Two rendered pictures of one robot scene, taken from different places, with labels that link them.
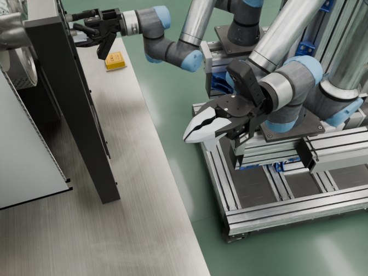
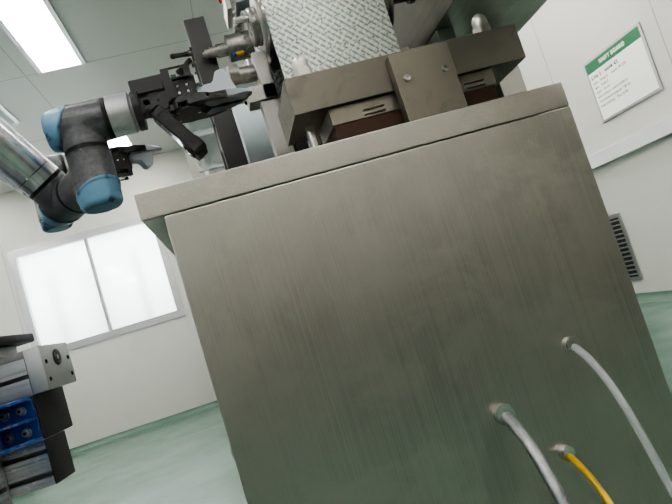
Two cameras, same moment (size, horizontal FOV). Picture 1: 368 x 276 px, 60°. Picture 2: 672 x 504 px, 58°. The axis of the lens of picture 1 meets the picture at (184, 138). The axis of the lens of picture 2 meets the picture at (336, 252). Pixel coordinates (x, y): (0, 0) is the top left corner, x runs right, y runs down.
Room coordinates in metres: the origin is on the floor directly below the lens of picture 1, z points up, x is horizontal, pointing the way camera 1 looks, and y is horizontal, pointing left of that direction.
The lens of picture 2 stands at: (1.93, 0.62, 0.68)
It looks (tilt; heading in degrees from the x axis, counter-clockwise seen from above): 4 degrees up; 189
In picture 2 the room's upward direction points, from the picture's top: 17 degrees counter-clockwise
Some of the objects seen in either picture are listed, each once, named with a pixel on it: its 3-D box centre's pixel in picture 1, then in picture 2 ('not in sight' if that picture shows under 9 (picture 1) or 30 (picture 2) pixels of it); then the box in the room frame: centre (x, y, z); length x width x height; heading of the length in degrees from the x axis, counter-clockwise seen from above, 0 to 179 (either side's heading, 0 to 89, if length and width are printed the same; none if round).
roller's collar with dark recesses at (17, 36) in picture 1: (11, 32); (239, 46); (0.54, 0.34, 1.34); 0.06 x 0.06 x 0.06; 19
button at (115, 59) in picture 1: (114, 59); not in sight; (1.00, 0.27, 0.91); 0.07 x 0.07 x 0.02; 19
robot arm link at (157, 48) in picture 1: (157, 47); (91, 182); (0.95, 0.09, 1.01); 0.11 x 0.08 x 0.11; 56
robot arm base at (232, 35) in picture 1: (245, 27); not in sight; (1.30, -0.28, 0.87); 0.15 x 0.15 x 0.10
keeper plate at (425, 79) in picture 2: not in sight; (426, 82); (0.97, 0.70, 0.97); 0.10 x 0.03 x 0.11; 109
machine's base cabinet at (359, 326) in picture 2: not in sight; (338, 377); (-0.13, 0.18, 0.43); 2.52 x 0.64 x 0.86; 19
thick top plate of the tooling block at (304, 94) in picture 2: not in sight; (396, 87); (0.89, 0.65, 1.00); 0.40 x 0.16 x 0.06; 109
